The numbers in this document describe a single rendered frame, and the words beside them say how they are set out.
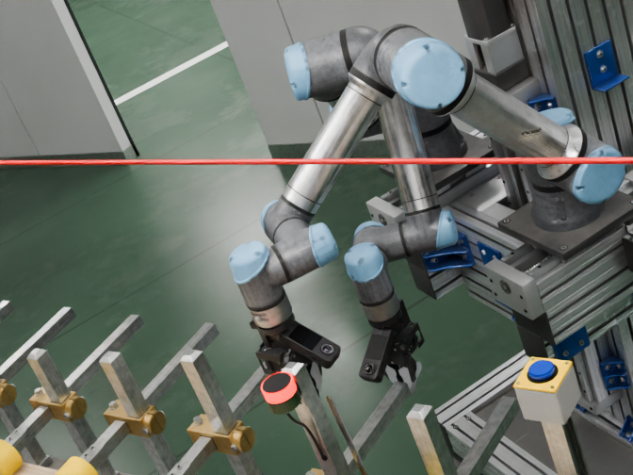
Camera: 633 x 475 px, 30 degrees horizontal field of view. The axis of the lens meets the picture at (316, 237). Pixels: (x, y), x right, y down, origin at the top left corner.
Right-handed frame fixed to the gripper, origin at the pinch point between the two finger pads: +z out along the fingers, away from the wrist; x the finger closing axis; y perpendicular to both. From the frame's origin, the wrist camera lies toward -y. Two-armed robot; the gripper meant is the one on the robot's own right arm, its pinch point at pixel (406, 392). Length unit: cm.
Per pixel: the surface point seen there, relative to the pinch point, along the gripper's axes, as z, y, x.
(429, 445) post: -21.4, -32.7, -29.9
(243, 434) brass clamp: -13.8, -31.3, 16.5
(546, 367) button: -41, -31, -56
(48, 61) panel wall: 19, 221, 351
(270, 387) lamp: -34, -37, -4
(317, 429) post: -20.6, -32.6, -5.7
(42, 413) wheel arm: -14, -35, 73
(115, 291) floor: 83, 118, 245
